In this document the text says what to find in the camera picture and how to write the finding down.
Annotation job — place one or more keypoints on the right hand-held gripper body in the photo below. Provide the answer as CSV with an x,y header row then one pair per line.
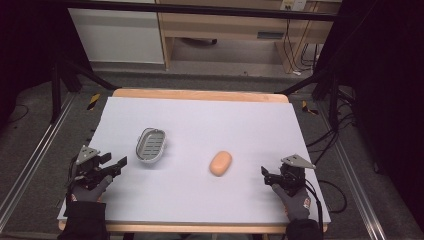
x,y
293,175

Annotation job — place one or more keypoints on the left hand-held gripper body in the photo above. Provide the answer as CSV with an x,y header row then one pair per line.
x,y
87,166

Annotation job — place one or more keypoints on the person's left hand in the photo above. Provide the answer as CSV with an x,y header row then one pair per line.
x,y
87,194

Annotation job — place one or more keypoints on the person's right hand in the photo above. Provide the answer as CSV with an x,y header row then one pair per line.
x,y
295,203

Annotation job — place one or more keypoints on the grey slotted soap dish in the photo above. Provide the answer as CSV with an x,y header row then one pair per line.
x,y
151,145

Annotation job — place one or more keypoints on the black yellow tape marker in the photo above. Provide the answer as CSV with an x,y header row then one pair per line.
x,y
93,101
309,109

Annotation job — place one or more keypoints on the white table board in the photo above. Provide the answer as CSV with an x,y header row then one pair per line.
x,y
200,200

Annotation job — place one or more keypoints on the black metal stand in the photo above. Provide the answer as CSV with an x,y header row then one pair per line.
x,y
66,76
328,90

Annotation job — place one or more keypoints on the wooden table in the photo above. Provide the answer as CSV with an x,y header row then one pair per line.
x,y
200,94

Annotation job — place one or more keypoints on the black curtain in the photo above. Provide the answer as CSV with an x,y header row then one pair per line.
x,y
386,100
30,50

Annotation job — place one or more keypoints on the white cabinet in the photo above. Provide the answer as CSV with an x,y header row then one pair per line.
x,y
120,36

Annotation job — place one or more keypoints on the wooden desk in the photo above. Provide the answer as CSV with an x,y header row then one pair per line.
x,y
226,23

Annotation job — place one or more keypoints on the aluminium floor rail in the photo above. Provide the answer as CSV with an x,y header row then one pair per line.
x,y
353,180
36,156

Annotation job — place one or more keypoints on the white wall socket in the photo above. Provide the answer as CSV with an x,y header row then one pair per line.
x,y
292,4

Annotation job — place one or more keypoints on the black frame crossbar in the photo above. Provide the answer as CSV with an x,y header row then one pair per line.
x,y
200,9

